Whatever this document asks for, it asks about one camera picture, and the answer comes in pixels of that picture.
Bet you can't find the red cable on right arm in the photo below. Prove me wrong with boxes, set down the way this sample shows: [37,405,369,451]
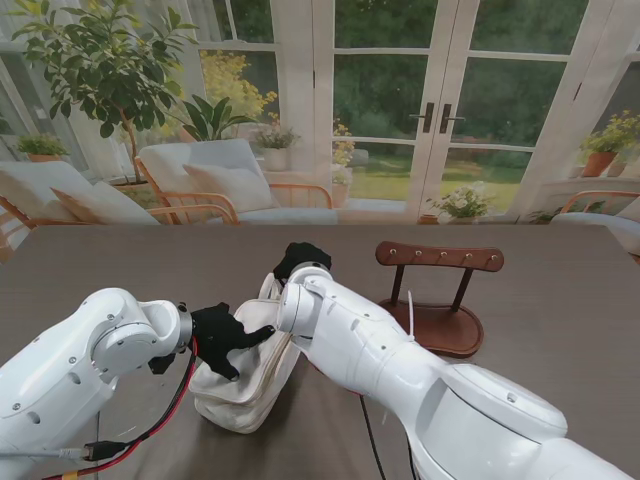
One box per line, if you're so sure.
[309,364,369,400]

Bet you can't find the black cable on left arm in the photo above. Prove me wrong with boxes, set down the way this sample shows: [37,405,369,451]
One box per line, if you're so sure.
[82,441,132,462]

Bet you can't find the white zip tie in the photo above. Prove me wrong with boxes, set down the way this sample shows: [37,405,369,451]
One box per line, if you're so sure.
[404,289,418,345]

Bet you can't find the dark wooden necklace stand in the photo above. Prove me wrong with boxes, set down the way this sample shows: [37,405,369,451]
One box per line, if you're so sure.
[374,240,485,357]

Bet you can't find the white zip pouch bag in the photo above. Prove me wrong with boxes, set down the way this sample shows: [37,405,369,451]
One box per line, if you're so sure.
[188,276,302,434]

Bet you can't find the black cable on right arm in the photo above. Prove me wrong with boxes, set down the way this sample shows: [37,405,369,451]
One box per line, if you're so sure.
[359,396,389,480]

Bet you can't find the printed sunroom backdrop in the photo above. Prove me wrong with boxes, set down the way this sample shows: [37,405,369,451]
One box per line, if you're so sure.
[0,0,640,264]

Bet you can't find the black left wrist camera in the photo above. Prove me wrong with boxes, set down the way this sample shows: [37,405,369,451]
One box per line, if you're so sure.
[149,352,177,376]

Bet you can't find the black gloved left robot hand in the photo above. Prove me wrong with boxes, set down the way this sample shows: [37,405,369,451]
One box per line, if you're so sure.
[190,302,277,382]

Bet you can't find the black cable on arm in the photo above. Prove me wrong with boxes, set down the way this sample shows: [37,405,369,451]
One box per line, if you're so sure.
[359,396,389,480]
[82,441,132,462]

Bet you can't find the red cable on left arm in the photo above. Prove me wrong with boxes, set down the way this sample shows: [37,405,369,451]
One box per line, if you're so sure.
[47,337,201,480]

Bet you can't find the red cable on arm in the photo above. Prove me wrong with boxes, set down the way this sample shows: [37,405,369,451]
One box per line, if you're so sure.
[309,364,369,400]
[47,337,201,480]

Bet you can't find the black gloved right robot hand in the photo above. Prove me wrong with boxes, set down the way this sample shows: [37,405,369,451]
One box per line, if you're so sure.
[272,242,333,289]

